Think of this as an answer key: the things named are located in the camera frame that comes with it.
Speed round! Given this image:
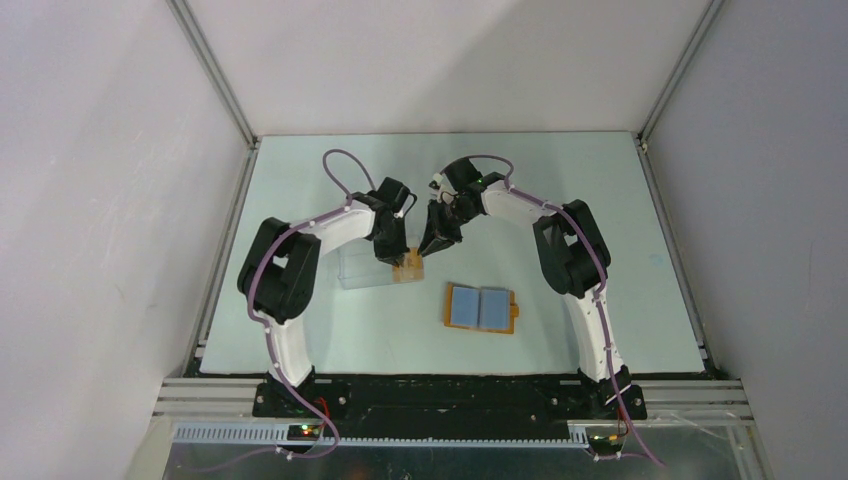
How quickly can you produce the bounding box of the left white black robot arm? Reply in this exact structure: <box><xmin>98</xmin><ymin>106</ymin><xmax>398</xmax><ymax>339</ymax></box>
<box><xmin>237</xmin><ymin>177</ymin><xmax>418</xmax><ymax>417</ymax></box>

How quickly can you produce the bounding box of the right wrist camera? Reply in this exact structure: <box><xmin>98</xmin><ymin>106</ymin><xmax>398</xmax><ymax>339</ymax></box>
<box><xmin>428</xmin><ymin>173</ymin><xmax>443</xmax><ymax>198</ymax></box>

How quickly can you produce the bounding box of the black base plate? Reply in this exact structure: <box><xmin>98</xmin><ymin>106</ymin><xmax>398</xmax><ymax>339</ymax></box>
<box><xmin>252</xmin><ymin>374</ymin><xmax>647</xmax><ymax>440</ymax></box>

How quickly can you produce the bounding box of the grey slotted cable duct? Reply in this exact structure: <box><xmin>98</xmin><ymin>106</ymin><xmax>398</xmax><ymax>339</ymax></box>
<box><xmin>173</xmin><ymin>422</ymin><xmax>589</xmax><ymax>449</ymax></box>

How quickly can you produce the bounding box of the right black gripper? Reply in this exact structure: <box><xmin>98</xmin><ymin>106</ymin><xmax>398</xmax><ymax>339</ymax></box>
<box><xmin>419</xmin><ymin>199</ymin><xmax>478</xmax><ymax>259</ymax></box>

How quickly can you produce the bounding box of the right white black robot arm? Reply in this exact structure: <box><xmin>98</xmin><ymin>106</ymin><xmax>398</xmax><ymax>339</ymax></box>
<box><xmin>419</xmin><ymin>156</ymin><xmax>631</xmax><ymax>418</ymax></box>

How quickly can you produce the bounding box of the orange card holder wallet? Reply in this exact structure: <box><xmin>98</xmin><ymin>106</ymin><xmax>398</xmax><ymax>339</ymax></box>
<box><xmin>443</xmin><ymin>282</ymin><xmax>522</xmax><ymax>336</ymax></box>

